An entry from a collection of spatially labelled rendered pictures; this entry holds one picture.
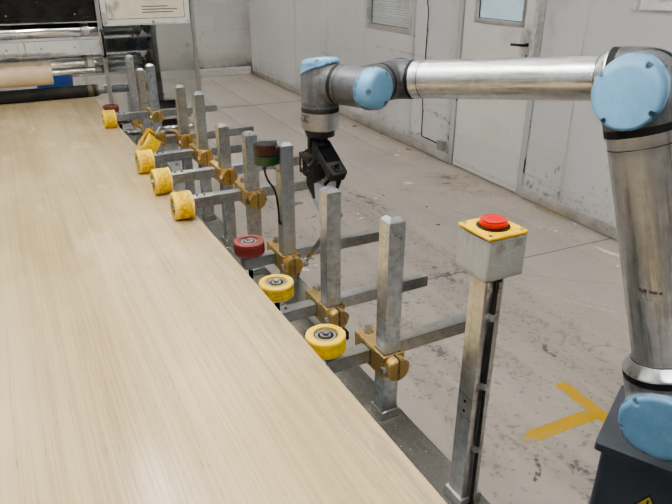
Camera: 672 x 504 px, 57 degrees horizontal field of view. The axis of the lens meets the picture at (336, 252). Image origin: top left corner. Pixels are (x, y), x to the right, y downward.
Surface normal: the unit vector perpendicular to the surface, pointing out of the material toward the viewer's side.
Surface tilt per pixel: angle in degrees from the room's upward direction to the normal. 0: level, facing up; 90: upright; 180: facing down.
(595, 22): 90
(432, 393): 0
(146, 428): 0
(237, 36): 90
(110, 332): 0
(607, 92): 82
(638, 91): 83
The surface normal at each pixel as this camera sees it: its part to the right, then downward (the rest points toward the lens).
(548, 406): 0.00, -0.91
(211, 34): 0.42, 0.38
